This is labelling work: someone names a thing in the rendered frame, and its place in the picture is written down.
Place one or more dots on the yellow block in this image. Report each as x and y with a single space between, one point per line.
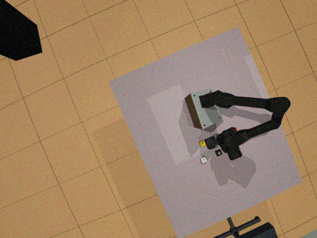
202 143

